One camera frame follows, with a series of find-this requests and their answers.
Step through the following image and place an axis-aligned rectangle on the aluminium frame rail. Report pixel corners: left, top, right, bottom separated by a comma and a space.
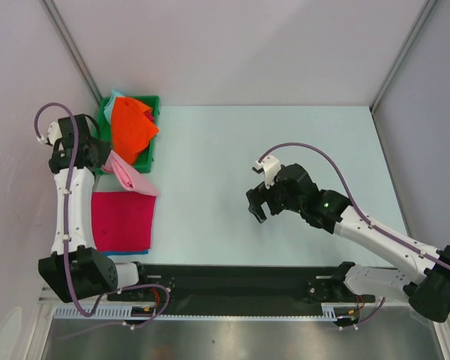
38, 286, 62, 304

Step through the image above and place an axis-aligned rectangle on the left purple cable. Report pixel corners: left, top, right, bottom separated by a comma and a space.
34, 102, 172, 341

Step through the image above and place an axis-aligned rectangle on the slotted cable duct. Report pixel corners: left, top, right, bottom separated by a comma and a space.
54, 304, 365, 320

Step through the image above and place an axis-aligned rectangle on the orange t shirt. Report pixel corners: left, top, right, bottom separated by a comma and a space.
111, 97, 159, 165

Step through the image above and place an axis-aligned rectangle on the pink t shirt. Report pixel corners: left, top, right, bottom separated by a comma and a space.
101, 150, 161, 197

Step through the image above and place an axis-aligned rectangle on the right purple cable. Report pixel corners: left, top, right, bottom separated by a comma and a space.
256, 142, 450, 329

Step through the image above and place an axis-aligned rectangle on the magenta t shirt in bin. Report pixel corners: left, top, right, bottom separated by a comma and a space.
144, 110, 155, 123

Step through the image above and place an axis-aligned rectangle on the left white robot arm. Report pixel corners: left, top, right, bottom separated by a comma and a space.
38, 114, 151, 303

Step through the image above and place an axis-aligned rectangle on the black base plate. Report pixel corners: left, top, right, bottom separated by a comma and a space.
107, 264, 376, 317

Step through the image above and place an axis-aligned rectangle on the light blue t shirt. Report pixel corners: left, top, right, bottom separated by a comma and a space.
103, 89, 125, 125

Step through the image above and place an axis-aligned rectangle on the purple cable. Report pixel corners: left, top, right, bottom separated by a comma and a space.
34, 102, 172, 341
256, 142, 450, 329

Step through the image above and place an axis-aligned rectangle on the folded magenta t shirt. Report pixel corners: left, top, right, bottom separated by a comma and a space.
91, 192, 156, 252

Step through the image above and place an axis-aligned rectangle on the folded blue t shirt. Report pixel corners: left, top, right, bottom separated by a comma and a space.
100, 249, 149, 257

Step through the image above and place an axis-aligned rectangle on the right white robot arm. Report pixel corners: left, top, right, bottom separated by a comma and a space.
246, 155, 450, 323

